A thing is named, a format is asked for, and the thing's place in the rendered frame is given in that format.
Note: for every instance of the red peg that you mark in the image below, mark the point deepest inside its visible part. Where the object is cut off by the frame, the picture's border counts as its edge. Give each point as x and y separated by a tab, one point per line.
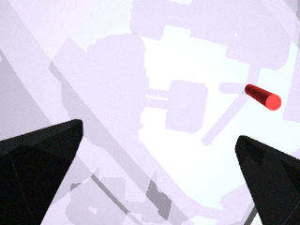
264	97

